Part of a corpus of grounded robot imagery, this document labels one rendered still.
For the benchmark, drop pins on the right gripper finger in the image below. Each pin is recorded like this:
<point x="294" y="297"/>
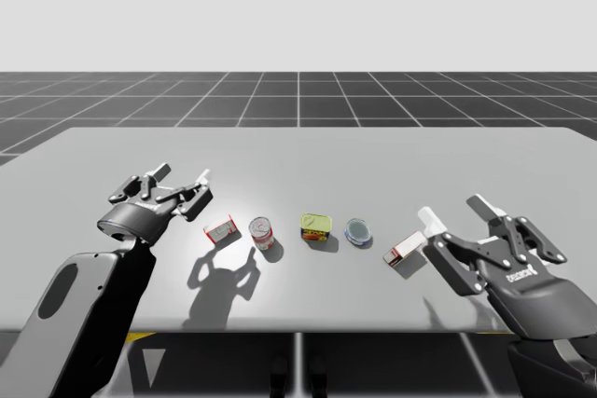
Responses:
<point x="459" y="260"/>
<point x="515" y="230"/>

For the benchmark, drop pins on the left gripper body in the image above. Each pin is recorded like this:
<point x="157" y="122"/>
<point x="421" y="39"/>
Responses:
<point x="135" y="223"/>

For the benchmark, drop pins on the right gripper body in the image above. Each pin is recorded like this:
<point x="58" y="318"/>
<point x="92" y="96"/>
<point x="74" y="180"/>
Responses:
<point x="536" y="300"/>

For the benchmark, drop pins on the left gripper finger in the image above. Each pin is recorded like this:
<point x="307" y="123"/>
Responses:
<point x="196" y="202"/>
<point x="148" y="183"/>

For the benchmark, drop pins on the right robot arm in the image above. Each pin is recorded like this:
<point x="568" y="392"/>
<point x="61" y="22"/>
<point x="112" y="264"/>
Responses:
<point x="545" y="367"/>

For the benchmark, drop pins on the red and white carton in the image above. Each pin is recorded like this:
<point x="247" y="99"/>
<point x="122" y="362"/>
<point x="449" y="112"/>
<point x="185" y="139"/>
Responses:
<point x="405" y="250"/>
<point x="223" y="229"/>

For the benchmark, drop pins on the red and white can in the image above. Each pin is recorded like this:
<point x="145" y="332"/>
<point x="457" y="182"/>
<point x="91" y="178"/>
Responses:
<point x="262" y="234"/>

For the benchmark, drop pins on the blue flat can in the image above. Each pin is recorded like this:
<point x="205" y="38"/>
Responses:
<point x="358" y="232"/>

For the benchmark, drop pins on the green and blue rectangular can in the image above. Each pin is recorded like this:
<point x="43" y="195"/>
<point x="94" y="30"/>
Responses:
<point x="316" y="228"/>

